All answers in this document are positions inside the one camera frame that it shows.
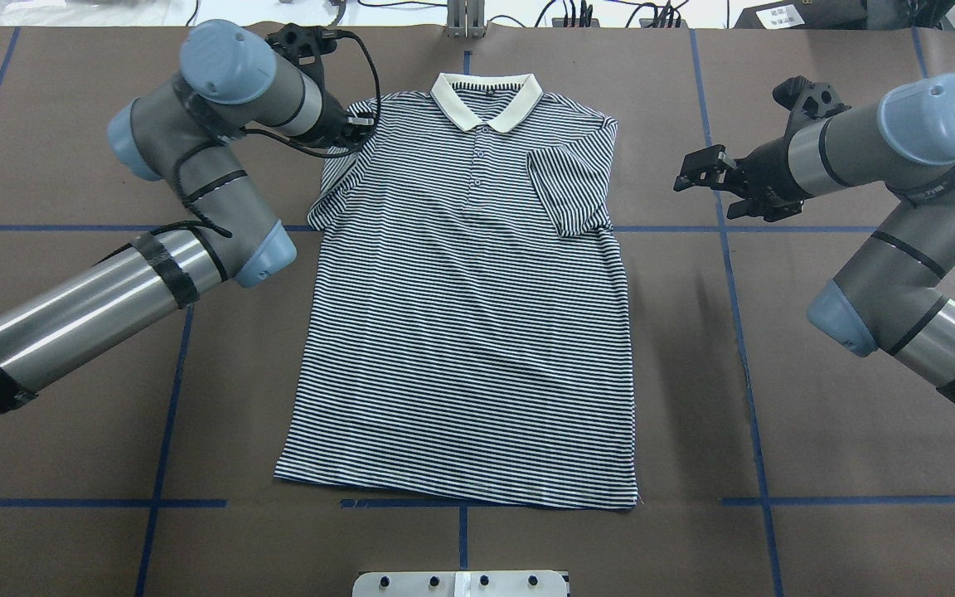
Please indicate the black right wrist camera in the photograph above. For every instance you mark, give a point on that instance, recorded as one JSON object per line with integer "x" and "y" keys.
{"x": 808, "y": 101}

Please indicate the striped polo shirt cream collar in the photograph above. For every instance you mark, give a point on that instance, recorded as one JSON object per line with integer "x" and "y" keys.
{"x": 469, "y": 335}

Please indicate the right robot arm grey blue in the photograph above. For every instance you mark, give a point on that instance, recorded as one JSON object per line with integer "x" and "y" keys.
{"x": 886, "y": 297}

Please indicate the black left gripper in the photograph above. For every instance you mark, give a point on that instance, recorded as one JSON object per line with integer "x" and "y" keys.
{"x": 336, "y": 124}

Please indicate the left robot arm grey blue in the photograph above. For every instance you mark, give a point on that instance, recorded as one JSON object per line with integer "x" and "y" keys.
{"x": 230, "y": 84}

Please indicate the white pedestal base plate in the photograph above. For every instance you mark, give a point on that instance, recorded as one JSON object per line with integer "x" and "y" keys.
{"x": 463, "y": 583}

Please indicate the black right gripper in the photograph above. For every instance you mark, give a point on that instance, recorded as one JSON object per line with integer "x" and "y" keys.
{"x": 768, "y": 164}

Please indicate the aluminium frame post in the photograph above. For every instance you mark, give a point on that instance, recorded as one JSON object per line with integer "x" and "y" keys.
{"x": 466, "y": 19}

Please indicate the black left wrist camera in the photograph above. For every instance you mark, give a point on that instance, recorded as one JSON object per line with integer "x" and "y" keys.
{"x": 304, "y": 47}

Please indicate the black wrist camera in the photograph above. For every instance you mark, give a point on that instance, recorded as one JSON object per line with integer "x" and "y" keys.
{"x": 304, "y": 47}
{"x": 808, "y": 101}

